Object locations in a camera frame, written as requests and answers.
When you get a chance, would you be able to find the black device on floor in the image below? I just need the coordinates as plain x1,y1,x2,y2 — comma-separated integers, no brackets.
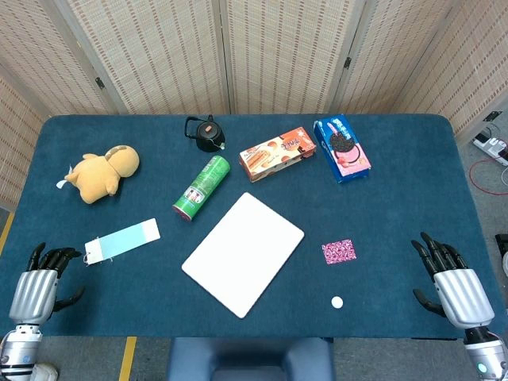
495,233,508,277

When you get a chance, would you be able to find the orange biscuit box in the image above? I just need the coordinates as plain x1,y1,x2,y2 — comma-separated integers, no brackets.
238,126,318,183

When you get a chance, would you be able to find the pink patterned card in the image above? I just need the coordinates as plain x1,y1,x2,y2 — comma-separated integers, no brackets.
321,238,357,266

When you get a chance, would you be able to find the blue pink cookie box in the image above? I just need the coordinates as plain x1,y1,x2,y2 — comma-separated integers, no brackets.
313,114,373,185

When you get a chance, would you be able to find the dark blue table cloth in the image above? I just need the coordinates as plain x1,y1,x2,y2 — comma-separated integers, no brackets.
0,114,508,340

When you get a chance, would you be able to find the white power strip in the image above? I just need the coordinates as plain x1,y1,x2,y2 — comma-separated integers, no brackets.
471,132,508,167

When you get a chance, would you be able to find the white shoe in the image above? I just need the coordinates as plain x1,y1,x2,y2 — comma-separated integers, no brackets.
29,362,59,381

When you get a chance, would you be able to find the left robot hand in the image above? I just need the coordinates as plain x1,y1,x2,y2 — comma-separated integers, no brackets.
8,242,86,327

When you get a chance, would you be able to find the red cable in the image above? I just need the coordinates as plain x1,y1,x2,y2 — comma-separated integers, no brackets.
468,156,508,196

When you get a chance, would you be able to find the white rectangular board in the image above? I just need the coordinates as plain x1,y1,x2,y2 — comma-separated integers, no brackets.
181,191,306,320

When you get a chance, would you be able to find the green cylindrical snack can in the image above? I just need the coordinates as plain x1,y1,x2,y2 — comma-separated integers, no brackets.
171,155,232,222

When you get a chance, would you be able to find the black teapot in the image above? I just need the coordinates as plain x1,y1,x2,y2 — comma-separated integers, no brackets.
183,114,227,153

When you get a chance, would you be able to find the yellow plush toy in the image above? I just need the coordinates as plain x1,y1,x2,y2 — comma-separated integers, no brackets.
56,144,140,206

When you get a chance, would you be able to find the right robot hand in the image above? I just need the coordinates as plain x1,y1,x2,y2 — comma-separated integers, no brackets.
410,232,496,330

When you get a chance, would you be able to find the light blue flat box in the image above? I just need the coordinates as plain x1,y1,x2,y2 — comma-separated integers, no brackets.
83,217,162,266

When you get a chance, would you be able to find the woven folding screen panel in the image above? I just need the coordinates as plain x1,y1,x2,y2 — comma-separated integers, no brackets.
329,0,468,115
392,0,508,138
0,65,45,210
51,0,232,115
0,0,120,117
218,0,368,115

